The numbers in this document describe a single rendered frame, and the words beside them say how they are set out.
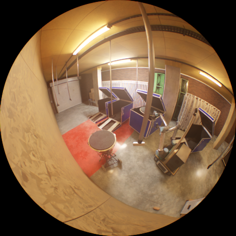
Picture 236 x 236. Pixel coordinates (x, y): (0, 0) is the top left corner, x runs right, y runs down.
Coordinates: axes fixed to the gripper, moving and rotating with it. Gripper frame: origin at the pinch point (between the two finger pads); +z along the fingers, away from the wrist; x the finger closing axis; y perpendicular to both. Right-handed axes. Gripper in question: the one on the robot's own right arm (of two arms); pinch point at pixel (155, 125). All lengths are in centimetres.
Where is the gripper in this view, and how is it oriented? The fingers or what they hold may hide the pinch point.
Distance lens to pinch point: 237.2
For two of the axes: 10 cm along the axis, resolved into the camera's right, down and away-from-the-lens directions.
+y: -9.7, -2.2, -1.5
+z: -1.1, -2.0, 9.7
